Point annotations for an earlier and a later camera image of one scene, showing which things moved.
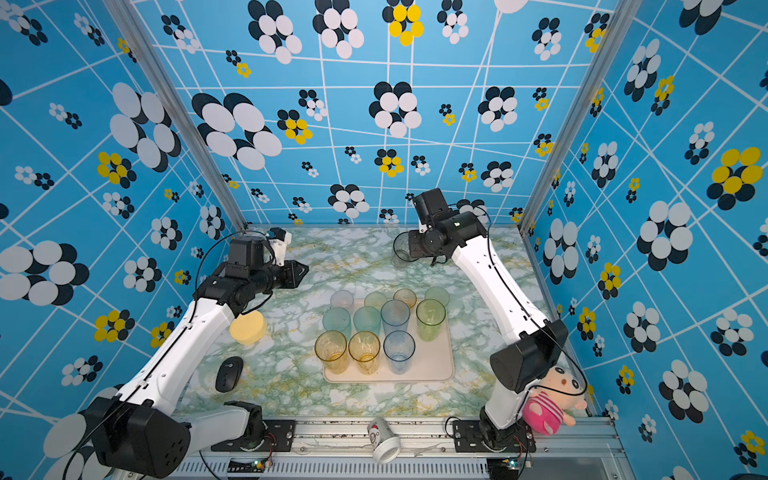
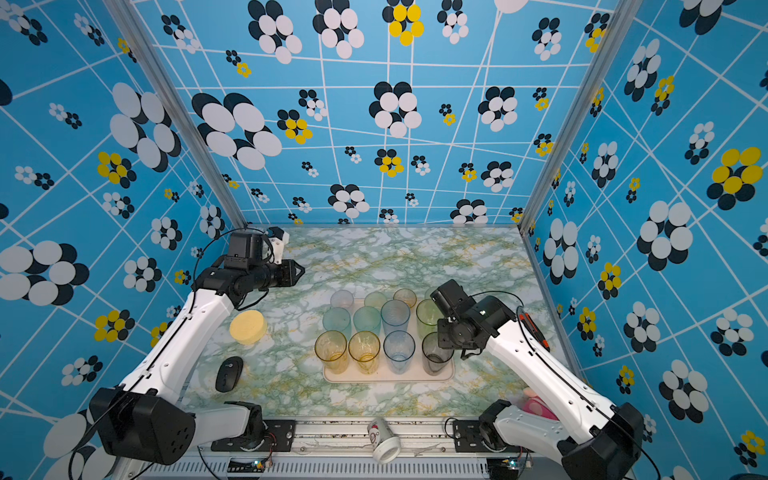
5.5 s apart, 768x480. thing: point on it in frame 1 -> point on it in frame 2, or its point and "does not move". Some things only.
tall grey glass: [401, 247] -> [435, 359]
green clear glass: [430, 315] does not move
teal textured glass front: [337, 319] does not move
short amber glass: [406, 295] does not move
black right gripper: [416, 250] -> [444, 341]
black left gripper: [291, 268] does not move
